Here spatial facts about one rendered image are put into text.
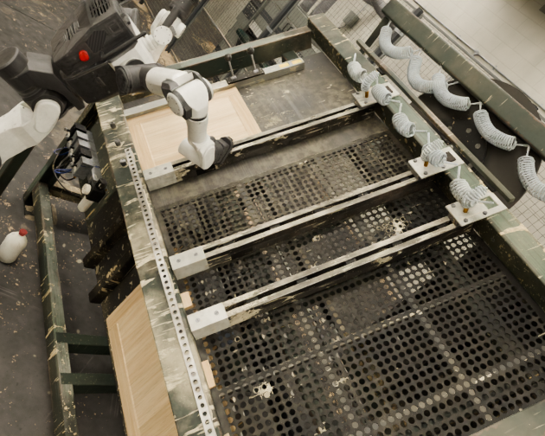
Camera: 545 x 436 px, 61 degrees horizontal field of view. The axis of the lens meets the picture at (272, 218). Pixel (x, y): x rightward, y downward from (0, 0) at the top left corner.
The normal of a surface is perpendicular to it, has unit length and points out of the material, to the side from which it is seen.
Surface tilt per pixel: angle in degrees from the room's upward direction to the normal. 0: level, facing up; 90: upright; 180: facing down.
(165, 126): 51
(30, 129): 90
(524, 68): 90
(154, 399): 90
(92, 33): 90
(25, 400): 0
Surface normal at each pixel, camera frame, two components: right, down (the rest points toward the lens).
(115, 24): 0.35, 0.73
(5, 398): 0.67, -0.65
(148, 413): -0.65, -0.26
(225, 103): -0.07, -0.61
